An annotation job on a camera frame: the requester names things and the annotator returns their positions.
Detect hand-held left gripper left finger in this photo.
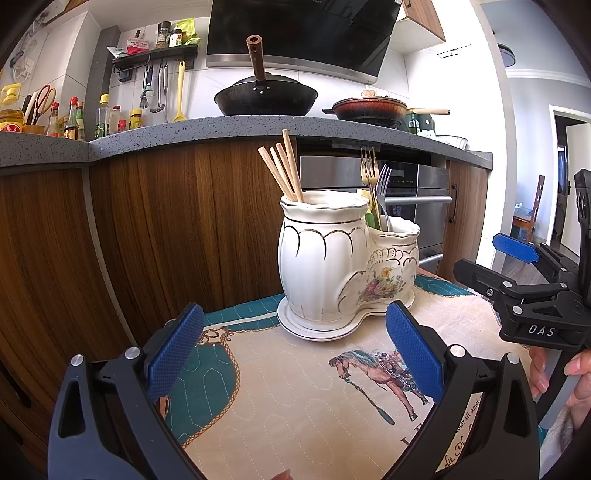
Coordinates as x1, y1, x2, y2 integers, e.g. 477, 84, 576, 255
48, 302, 206, 480

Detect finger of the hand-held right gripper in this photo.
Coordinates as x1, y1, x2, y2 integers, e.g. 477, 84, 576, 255
492, 232, 581, 283
453, 257, 571, 308

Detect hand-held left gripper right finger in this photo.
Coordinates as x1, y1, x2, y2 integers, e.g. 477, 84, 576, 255
383, 300, 541, 480

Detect white ceramic floral utensil holder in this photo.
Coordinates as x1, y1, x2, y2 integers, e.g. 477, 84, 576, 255
277, 189, 421, 342

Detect silver fork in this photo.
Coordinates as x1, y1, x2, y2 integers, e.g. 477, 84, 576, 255
375, 164, 393, 232

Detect gold fork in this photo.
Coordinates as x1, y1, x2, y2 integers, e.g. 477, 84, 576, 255
360, 147, 382, 229

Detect wooden chopstick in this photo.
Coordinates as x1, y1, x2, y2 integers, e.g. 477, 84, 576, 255
276, 143, 301, 203
269, 147, 297, 202
282, 130, 304, 203
257, 146, 294, 202

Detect person's right hand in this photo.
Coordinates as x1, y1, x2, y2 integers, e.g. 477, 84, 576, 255
529, 346, 591, 418

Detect wooden chair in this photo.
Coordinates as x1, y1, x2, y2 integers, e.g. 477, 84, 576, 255
512, 174, 548, 244

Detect narrow wooden cabinet door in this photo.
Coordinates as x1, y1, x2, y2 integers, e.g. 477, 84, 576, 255
436, 159, 490, 283

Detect stainless steel built-in oven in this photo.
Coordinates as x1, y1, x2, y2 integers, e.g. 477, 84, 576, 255
295, 141, 454, 278

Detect quilted horse print mat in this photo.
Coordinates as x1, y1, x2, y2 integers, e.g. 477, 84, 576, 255
164, 272, 546, 480

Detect white basin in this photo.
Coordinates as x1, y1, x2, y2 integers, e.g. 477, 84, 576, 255
418, 130, 470, 149

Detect wooden base cabinet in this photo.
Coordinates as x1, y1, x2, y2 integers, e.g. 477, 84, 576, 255
0, 138, 301, 467

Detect red-brown frying pan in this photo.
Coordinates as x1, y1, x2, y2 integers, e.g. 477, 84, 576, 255
322, 90, 451, 129

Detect grey speckled countertop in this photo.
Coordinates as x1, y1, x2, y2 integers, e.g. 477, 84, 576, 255
0, 114, 495, 169

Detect hanging yellow spatula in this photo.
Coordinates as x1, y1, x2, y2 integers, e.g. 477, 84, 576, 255
172, 60, 188, 123

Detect row of condiment bottles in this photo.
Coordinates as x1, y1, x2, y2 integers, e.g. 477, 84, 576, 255
46, 93, 145, 140

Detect wooden upper cabinet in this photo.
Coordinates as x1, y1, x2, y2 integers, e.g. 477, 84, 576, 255
401, 0, 447, 43

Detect hanging metal slotted ladle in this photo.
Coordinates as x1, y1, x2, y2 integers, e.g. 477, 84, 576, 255
150, 62, 168, 114

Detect hanging metal peeler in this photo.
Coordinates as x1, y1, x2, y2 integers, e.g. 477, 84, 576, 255
140, 65, 155, 110

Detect wooden knife block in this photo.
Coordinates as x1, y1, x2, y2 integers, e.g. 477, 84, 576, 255
21, 92, 47, 136

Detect yellow cooking oil bottle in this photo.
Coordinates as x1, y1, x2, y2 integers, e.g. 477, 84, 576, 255
0, 84, 25, 134

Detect black range hood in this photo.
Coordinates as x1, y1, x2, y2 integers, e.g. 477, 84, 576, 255
205, 0, 402, 85

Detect red package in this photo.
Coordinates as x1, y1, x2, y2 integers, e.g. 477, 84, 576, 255
124, 30, 151, 56

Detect green snack packet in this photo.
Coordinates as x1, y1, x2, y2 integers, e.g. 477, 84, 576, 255
178, 18, 203, 47

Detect white door frame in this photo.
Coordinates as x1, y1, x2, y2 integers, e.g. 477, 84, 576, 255
549, 104, 591, 252

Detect black wok wooden handle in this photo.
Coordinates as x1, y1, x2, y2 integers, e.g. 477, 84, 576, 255
213, 34, 319, 117

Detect red-handled scissors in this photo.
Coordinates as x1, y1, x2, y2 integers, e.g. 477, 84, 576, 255
31, 84, 57, 125

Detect black wall shelf rack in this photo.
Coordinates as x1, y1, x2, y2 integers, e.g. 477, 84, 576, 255
111, 44, 199, 83

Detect white power cable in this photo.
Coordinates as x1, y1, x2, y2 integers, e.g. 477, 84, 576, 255
8, 28, 38, 85

